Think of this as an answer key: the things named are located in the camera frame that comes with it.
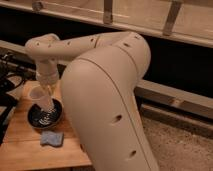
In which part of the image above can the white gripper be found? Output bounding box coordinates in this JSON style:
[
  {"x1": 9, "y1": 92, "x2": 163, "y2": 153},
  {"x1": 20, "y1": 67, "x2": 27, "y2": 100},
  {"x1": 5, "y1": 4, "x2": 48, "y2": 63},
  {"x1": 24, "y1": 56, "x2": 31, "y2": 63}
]
[{"x1": 36, "y1": 66, "x2": 59, "y2": 87}]

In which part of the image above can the white ceramic cup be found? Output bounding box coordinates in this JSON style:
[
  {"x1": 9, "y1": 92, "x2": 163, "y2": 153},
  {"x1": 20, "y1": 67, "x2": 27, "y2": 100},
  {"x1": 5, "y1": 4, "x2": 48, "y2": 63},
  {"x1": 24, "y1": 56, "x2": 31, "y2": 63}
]
[{"x1": 29, "y1": 86, "x2": 54, "y2": 112}]

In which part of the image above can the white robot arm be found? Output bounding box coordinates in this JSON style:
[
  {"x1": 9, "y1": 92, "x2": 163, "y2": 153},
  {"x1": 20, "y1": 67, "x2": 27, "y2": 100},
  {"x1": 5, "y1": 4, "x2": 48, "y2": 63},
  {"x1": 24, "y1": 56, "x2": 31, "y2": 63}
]
[{"x1": 25, "y1": 32, "x2": 159, "y2": 171}]

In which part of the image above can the dark ceramic bowl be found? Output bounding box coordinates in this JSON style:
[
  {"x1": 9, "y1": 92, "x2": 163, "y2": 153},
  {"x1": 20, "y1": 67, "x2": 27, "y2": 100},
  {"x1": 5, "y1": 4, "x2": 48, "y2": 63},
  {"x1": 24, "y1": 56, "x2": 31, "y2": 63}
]
[{"x1": 27, "y1": 99, "x2": 62, "y2": 129}]

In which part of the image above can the blue sponge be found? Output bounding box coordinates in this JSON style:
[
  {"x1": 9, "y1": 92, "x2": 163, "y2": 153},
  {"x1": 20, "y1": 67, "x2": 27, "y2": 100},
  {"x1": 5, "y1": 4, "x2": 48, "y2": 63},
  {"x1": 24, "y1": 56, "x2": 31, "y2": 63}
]
[{"x1": 40, "y1": 131, "x2": 64, "y2": 147}]

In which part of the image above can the wooden board table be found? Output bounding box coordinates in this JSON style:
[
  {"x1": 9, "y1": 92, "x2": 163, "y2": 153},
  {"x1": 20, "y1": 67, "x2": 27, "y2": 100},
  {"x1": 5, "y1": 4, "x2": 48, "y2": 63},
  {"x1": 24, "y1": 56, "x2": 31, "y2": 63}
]
[{"x1": 0, "y1": 81, "x2": 91, "y2": 171}]

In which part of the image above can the metal window frame rail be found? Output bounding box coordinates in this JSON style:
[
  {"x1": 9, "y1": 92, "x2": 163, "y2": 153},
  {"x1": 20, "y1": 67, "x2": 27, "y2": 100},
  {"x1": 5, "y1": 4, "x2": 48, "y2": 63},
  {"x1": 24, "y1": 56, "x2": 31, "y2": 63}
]
[{"x1": 0, "y1": 0, "x2": 213, "y2": 48}]

